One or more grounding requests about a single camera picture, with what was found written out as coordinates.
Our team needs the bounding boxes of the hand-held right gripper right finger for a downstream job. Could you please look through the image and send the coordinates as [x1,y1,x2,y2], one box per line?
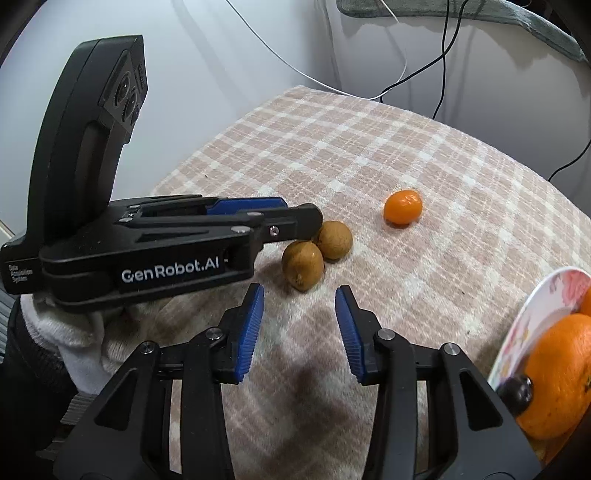
[335,285,542,480]

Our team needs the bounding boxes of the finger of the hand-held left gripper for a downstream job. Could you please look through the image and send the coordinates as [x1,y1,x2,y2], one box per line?
[110,195,289,219]
[115,203,324,245]

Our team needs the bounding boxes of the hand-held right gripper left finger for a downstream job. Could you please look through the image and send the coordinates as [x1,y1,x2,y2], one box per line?
[55,283,266,480]

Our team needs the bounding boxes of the brown round fruit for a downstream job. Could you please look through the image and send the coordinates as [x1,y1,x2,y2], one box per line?
[312,220,353,260]
[281,241,325,292]

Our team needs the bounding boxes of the small kumquat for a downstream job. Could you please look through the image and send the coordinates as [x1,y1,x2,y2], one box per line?
[383,189,424,226]

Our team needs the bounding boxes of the dark round fruit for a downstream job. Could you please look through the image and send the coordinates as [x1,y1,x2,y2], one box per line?
[498,375,534,414]

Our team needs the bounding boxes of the white floral plate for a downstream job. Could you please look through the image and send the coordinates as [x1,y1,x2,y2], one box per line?
[487,266,591,394]

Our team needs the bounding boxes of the large orange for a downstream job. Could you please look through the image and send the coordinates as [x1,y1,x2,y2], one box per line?
[516,314,591,440]

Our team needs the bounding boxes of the person's left forearm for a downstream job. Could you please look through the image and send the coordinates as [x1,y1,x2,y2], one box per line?
[0,295,77,462]

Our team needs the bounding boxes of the person's left hand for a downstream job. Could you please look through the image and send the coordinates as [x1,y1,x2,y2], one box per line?
[21,293,160,393]

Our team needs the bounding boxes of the long white cable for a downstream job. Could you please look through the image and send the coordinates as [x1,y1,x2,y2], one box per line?
[225,0,386,99]

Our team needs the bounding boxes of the short white cable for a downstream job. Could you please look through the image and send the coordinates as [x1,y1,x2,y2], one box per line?
[376,0,408,100]

